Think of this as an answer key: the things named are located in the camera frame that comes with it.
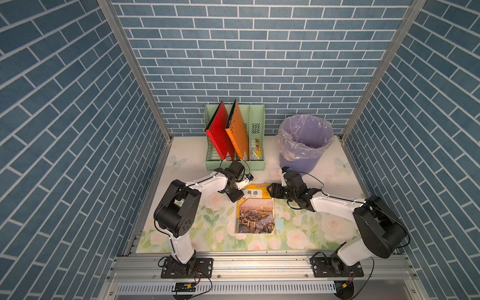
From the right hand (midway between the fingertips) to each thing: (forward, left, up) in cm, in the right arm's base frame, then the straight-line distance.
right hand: (272, 188), depth 90 cm
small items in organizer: (+29, +8, -3) cm, 31 cm away
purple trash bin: (+12, -16, +5) cm, 20 cm away
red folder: (+16, +28, +21) cm, 39 cm away
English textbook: (-11, +8, -5) cm, 14 cm away
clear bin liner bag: (+28, -15, +10) cm, 34 cm away
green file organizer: (+40, +12, +9) cm, 43 cm away
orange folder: (+23, +19, +16) cm, 34 cm away
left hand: (-2, +16, -4) cm, 17 cm away
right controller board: (-37, -28, -8) cm, 47 cm away
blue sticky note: (-15, -4, -6) cm, 16 cm away
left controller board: (-41, +33, -9) cm, 54 cm away
